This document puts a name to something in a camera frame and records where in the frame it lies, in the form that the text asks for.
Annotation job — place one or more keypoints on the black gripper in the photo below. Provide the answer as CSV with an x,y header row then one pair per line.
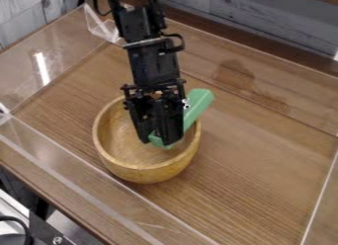
x,y
157,88

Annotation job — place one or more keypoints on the green rectangular block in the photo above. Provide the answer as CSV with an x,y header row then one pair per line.
x,y
198,101

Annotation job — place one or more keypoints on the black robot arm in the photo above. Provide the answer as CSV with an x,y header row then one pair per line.
x,y
142,22

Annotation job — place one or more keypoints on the brown wooden bowl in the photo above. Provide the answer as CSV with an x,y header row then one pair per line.
x,y
137,162

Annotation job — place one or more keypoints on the clear acrylic corner bracket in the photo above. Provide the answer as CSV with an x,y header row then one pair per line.
x,y
103,29

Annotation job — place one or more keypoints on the clear acrylic tray wall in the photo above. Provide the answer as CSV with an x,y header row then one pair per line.
x,y
62,169

